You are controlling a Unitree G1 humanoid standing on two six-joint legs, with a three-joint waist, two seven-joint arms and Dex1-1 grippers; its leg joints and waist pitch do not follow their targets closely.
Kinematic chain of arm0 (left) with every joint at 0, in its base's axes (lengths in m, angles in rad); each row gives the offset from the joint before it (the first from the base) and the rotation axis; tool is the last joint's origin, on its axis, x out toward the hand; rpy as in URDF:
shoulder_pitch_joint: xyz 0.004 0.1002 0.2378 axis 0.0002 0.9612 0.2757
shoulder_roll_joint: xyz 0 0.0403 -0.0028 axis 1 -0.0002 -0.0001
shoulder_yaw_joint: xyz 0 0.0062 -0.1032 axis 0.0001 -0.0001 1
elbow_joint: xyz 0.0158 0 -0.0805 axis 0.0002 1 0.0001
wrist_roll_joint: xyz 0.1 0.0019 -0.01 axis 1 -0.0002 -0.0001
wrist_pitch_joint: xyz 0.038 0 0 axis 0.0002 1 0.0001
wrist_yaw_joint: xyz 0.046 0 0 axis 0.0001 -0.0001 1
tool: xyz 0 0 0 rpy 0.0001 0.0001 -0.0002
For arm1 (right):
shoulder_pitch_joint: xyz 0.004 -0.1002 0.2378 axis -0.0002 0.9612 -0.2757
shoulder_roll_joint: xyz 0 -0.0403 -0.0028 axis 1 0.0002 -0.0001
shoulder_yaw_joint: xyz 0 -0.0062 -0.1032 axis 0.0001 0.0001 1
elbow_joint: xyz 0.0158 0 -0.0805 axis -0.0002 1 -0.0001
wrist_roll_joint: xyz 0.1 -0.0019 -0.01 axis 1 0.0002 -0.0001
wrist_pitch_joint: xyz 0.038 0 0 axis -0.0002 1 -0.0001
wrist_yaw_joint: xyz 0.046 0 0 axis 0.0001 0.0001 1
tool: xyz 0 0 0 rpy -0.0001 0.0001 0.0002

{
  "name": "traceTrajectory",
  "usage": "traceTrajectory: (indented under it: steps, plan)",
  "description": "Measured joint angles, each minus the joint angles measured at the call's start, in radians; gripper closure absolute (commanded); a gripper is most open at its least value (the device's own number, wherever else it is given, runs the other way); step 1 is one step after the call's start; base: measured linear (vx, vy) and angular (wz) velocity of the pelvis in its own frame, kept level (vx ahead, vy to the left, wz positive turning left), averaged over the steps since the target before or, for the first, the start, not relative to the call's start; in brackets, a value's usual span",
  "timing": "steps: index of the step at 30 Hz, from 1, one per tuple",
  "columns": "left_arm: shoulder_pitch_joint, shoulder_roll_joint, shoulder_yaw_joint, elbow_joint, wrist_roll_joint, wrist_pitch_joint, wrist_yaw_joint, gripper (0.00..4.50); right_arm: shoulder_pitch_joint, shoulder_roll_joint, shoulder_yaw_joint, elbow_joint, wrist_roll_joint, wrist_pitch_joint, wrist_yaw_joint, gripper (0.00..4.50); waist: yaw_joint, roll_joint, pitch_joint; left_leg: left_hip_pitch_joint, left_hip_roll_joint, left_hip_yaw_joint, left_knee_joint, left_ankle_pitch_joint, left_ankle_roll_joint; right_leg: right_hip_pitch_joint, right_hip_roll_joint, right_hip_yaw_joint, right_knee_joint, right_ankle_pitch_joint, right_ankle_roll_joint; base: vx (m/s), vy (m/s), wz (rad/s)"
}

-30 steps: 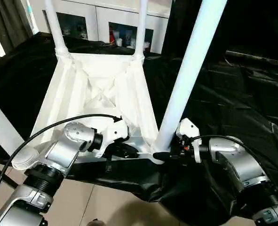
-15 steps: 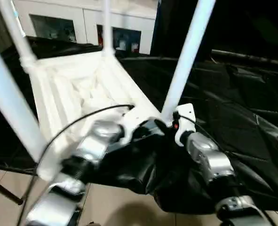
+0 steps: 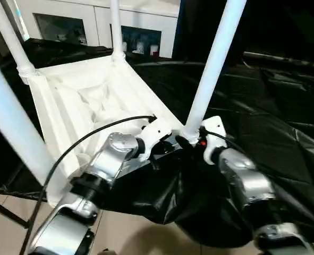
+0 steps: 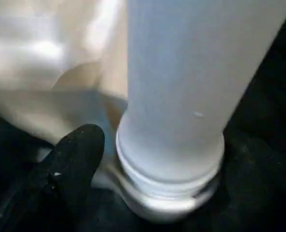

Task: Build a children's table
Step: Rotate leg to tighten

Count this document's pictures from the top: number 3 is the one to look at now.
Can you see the white plastic table leg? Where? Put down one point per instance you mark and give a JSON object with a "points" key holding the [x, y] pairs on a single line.
{"points": [[212, 64], [10, 37], [117, 29], [16, 122]]}

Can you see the white plastic table top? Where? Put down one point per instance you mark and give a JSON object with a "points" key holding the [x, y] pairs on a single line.
{"points": [[87, 95]]}

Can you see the black mat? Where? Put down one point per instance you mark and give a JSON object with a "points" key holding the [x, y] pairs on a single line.
{"points": [[273, 122]]}

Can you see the white cup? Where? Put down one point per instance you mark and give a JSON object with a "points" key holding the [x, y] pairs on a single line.
{"points": [[154, 50]]}

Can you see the white cabinet with glass doors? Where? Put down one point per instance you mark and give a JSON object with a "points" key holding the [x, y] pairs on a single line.
{"points": [[82, 16]]}

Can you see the black metal stand leg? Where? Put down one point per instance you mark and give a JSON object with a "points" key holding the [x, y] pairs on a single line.
{"points": [[7, 211]]}

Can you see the grey window curtain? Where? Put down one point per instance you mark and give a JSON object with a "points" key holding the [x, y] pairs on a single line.
{"points": [[10, 21]]}

